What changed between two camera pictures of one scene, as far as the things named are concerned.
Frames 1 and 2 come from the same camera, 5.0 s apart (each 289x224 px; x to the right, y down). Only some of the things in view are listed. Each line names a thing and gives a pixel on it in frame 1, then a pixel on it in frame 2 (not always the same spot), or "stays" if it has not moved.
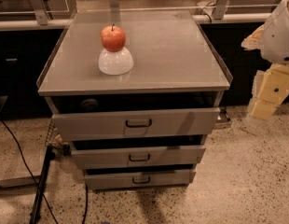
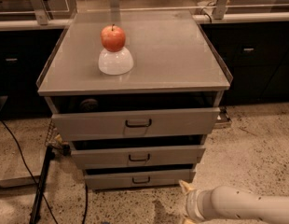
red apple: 113,38 stays
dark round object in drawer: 89,105 stays
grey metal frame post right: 221,6 stays
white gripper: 279,37 -> 192,203
